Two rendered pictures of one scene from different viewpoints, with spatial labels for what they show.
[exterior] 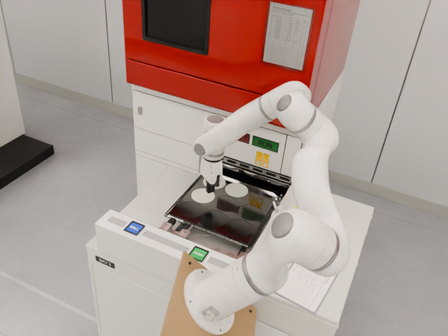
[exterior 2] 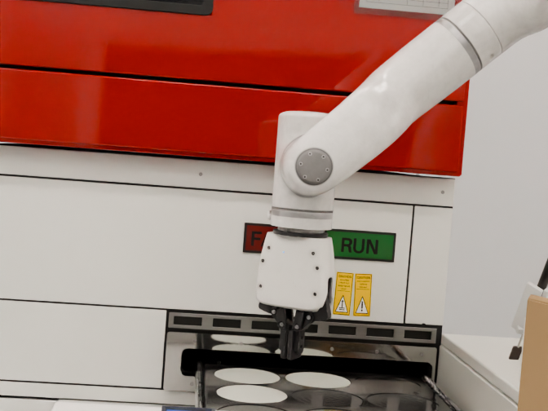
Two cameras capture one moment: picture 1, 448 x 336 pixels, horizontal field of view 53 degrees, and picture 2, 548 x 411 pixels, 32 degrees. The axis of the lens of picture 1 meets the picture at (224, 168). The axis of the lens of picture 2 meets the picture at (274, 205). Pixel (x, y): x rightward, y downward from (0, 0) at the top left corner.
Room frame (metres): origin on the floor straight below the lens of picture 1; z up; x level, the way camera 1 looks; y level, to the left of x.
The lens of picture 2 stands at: (0.30, 0.69, 1.24)
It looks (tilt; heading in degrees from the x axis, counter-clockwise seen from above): 3 degrees down; 333
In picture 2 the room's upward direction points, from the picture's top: 4 degrees clockwise
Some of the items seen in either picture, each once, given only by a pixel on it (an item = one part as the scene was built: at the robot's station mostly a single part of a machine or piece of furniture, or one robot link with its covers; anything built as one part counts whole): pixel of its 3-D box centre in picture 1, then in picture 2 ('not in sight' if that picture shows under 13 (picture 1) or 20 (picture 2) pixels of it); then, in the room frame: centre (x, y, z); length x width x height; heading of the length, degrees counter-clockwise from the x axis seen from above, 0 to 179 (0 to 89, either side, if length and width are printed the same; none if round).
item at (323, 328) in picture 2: (244, 165); (303, 327); (1.66, -0.09, 0.96); 0.44 x 0.01 x 0.02; 68
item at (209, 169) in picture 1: (212, 166); (298, 265); (1.45, 0.05, 1.09); 0.10 x 0.07 x 0.11; 34
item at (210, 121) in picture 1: (213, 135); (306, 160); (1.45, 0.05, 1.23); 0.09 x 0.08 x 0.13; 156
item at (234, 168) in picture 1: (243, 177); (301, 367); (1.65, -0.09, 0.89); 0.44 x 0.02 x 0.10; 68
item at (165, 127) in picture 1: (210, 141); (197, 282); (1.74, 0.07, 1.02); 0.82 x 0.03 x 0.40; 68
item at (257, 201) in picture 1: (225, 204); (327, 399); (1.46, -0.02, 0.90); 0.34 x 0.34 x 0.01; 67
